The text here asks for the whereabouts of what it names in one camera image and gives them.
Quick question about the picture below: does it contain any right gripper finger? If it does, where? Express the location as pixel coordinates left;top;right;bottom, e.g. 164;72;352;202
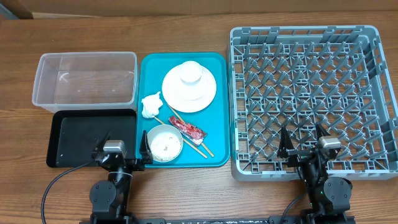
315;123;330;138
277;126;294;158

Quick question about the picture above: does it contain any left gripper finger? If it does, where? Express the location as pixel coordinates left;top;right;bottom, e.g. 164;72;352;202
93;131;110;152
139;131;153;164

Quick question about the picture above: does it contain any white bowl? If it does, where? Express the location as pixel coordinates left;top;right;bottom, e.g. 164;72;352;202
147;124;183;162

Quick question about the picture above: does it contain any white napkin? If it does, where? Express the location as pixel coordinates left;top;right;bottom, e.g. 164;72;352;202
141;91;163;118

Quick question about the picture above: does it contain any red foil wrapper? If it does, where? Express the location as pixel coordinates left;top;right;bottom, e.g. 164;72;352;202
169;116;207;146

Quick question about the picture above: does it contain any white cup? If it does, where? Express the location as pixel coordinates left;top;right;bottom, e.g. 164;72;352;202
180;60;203;85

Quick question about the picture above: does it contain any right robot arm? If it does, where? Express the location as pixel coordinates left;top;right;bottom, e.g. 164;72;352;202
277;123;355;223

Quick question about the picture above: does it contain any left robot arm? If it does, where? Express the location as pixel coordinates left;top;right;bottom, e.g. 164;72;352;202
90;131;153;223

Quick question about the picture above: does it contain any grey dishwasher rack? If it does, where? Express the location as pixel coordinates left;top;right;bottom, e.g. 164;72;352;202
228;25;397;181

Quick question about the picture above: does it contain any black plastic tray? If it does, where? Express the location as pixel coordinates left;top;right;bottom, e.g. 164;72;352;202
46;109;137;168

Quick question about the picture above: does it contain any upper wooden chopstick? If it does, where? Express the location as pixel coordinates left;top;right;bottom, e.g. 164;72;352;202
168;105;214;157

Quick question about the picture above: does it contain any teal serving tray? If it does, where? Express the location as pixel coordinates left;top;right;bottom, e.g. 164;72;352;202
136;52;230;168

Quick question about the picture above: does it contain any large white plate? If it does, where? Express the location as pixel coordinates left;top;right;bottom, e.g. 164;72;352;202
162;64;217;113

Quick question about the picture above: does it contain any clear plastic bin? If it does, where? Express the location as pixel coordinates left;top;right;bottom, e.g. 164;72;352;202
32;52;139;113

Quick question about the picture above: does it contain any cardboard backdrop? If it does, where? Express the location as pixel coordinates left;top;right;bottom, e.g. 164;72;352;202
1;0;397;19

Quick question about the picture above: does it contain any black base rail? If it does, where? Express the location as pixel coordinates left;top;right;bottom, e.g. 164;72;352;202
80;215;356;224

